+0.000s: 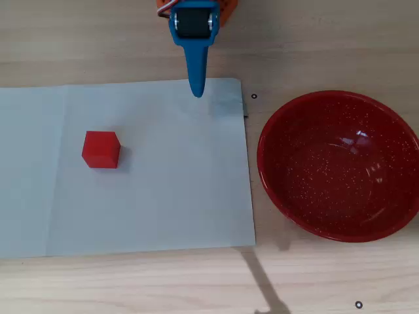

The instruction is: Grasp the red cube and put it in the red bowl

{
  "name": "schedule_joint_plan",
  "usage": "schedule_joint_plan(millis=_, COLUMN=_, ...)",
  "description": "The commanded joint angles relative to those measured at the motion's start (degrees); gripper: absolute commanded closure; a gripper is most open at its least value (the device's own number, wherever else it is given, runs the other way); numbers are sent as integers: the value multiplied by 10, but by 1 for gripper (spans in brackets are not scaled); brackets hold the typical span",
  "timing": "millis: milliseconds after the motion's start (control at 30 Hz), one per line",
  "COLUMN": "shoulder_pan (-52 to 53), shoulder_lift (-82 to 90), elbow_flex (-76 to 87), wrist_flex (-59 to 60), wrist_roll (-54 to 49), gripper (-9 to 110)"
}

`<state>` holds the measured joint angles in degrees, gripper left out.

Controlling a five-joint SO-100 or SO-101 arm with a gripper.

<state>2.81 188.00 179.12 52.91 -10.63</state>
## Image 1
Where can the red cube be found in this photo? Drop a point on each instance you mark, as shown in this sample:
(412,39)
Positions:
(99,148)

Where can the red speckled bowl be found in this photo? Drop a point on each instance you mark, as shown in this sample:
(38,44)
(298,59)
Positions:
(340,167)

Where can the orange robot base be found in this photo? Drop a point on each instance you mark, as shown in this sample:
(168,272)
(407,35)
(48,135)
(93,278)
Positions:
(229,13)

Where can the white paper sheet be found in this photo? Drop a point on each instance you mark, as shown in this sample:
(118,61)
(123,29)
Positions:
(147,170)

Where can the blue gripper with motor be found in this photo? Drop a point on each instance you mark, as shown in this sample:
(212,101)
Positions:
(194,36)

